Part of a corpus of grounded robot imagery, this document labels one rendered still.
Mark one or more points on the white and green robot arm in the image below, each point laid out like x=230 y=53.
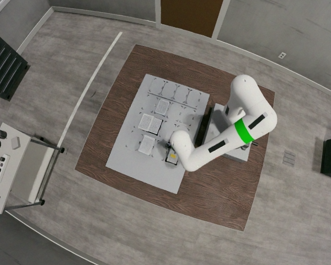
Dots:
x=257 y=119

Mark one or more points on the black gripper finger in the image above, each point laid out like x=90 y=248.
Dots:
x=168 y=145

